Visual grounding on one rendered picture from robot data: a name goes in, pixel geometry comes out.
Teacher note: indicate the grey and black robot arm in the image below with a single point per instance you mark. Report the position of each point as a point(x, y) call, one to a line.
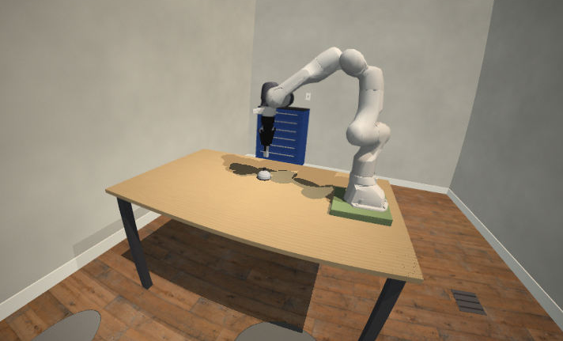
point(362, 190)

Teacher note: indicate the grey dome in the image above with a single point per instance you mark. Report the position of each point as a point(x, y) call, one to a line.
point(264, 175)

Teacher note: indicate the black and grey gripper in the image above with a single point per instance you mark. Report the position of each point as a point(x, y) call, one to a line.
point(266, 133)

